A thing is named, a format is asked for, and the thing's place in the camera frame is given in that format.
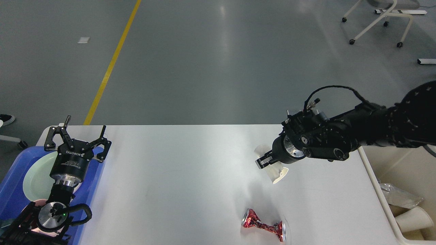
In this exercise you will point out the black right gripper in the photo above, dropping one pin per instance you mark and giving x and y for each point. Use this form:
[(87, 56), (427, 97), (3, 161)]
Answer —
[(282, 150)]

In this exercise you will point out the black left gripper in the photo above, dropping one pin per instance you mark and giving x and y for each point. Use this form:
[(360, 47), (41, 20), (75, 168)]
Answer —
[(73, 163)]

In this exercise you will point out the white crushed paper cup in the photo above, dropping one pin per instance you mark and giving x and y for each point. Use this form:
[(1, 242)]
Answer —
[(275, 171)]

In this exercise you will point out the mint green plate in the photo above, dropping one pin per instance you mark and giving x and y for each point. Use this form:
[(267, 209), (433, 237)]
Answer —
[(37, 183)]

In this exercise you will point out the silver foil container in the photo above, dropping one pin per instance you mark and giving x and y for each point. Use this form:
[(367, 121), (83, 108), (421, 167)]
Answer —
[(399, 197)]

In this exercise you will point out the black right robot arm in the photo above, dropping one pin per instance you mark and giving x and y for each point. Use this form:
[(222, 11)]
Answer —
[(408, 124)]

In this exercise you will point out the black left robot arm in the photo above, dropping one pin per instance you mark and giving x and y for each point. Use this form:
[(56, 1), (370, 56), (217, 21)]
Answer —
[(48, 224)]

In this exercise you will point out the white chair base leg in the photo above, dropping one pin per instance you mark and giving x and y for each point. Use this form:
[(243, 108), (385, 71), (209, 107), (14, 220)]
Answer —
[(20, 143)]

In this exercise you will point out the crushed red can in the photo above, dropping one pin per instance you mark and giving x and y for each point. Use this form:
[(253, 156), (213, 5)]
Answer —
[(250, 220)]

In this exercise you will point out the person leg with sneaker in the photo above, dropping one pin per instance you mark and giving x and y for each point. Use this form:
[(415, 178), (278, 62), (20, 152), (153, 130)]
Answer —
[(7, 119)]

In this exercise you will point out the beige plastic bin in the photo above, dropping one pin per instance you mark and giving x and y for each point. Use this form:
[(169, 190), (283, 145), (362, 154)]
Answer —
[(412, 170)]

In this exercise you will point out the white table leg bar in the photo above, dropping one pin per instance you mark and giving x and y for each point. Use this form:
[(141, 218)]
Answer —
[(422, 61)]

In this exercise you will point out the white rolling chair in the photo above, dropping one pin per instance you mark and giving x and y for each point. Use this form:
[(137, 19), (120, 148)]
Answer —
[(388, 9)]

